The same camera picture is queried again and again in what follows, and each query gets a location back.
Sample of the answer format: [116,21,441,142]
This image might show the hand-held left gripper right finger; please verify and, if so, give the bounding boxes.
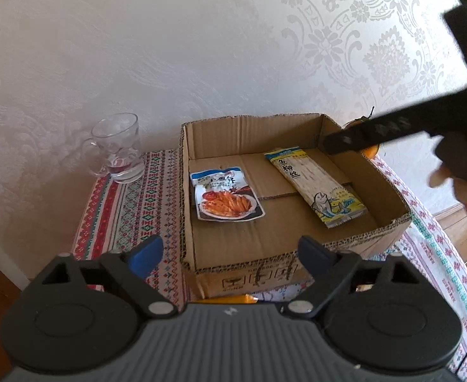
[283,236,423,320]

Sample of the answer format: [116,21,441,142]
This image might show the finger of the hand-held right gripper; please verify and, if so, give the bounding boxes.
[322,101,437,157]

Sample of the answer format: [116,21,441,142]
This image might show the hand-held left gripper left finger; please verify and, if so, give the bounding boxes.
[30,235,179,320]

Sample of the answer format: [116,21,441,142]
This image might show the long beige fish strip packet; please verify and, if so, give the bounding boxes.
[264,147,367,229]

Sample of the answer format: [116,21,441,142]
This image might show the brown cardboard box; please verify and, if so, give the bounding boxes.
[180,112,413,299]

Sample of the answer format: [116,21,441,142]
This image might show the white blue spicy strip packet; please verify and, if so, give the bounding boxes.
[189,166,266,221]

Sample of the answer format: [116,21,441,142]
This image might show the orange fruit with leaf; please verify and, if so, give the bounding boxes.
[345,105,381,160]

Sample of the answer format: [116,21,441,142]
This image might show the patterned embroidered tablecloth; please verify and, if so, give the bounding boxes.
[72,149,467,382]

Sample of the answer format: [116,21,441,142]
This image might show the clear glass mug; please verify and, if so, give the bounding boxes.
[83,113,145,185]

